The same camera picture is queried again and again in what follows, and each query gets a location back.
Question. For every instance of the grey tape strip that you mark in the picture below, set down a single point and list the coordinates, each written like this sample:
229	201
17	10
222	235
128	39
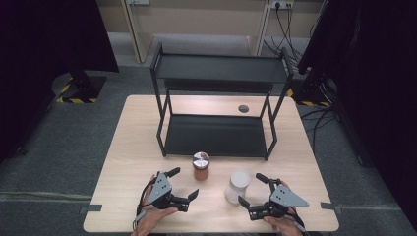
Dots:
329	206
91	208

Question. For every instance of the stand base with hazard stripes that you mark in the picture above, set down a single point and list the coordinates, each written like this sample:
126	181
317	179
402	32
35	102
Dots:
311	96
78	93

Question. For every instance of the white wall power socket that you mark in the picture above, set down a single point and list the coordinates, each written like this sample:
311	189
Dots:
282	4

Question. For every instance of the silver-lidded jar of orange powder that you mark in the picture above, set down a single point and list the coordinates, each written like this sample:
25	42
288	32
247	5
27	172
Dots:
201	160

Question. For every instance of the black curtain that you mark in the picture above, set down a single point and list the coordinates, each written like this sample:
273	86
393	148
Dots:
39	49
373	65

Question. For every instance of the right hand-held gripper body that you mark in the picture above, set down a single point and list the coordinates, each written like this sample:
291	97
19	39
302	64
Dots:
285	198

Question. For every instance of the person's left hand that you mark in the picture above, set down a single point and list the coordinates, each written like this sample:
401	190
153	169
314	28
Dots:
149	221

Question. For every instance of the person's right hand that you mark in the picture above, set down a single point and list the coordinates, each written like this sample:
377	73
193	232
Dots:
285	226

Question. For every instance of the black two-tier metal rack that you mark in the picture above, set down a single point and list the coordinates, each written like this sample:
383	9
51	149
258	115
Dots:
216	69

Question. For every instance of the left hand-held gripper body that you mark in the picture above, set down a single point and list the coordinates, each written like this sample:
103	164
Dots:
161	188

